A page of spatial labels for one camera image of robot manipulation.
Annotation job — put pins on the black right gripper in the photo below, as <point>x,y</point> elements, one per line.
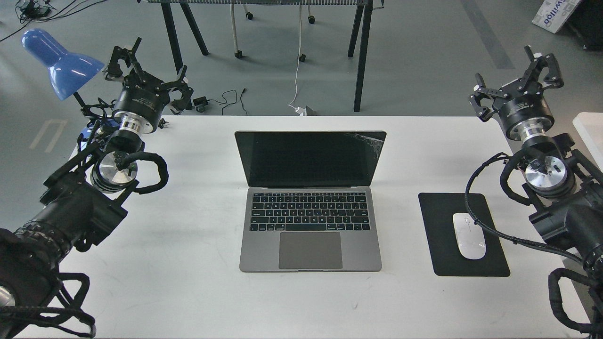
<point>524,104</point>

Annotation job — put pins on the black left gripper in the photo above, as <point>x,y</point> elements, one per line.
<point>139,108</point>

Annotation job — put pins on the grey laptop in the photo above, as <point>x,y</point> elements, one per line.
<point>309,204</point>

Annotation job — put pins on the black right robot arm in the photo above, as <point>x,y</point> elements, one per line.
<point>564,187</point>

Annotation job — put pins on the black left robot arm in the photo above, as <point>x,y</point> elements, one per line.
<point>84,197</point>

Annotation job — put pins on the white side table corner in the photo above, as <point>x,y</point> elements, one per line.
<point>589,125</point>

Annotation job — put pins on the blue desk lamp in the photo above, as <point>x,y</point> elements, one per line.
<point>68,71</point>

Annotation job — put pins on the white cardboard box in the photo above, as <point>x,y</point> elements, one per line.
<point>553,14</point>

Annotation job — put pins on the black mouse pad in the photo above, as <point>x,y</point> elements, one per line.
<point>438,210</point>

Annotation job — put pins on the white computer mouse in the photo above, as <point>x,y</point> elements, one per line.
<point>469,236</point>

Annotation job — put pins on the white power plug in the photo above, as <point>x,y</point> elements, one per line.
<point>305,111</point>

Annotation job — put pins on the black power adapter with cable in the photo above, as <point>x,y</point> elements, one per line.
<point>199,104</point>

